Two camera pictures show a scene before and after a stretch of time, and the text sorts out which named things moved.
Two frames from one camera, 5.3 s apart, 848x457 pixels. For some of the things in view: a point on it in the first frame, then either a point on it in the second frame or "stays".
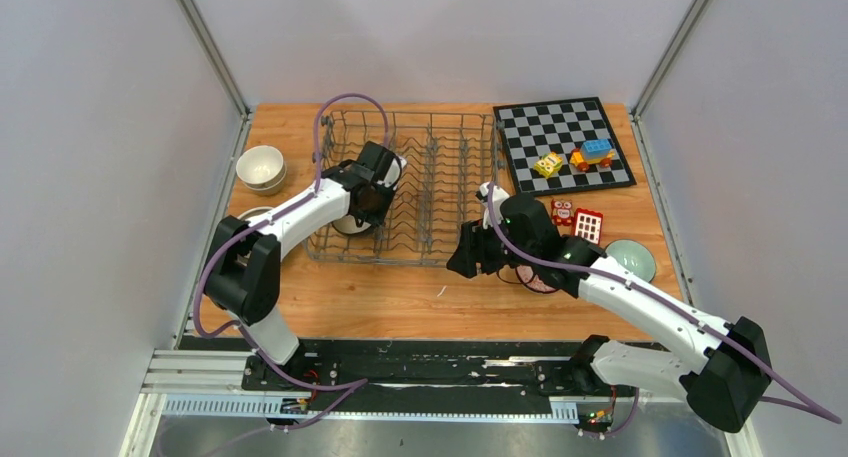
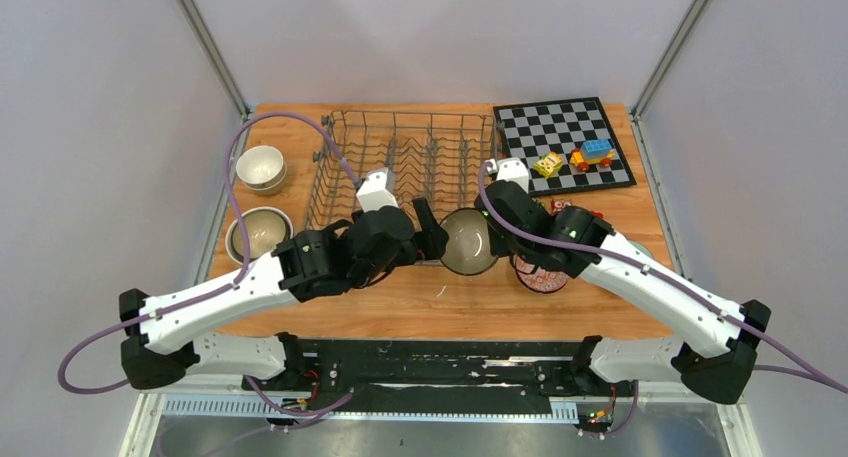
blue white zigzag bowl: x=532 y=281 stays
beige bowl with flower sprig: x=260 y=166 stays
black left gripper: x=388 y=190 → x=429 y=242
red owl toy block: x=562 y=211 stays
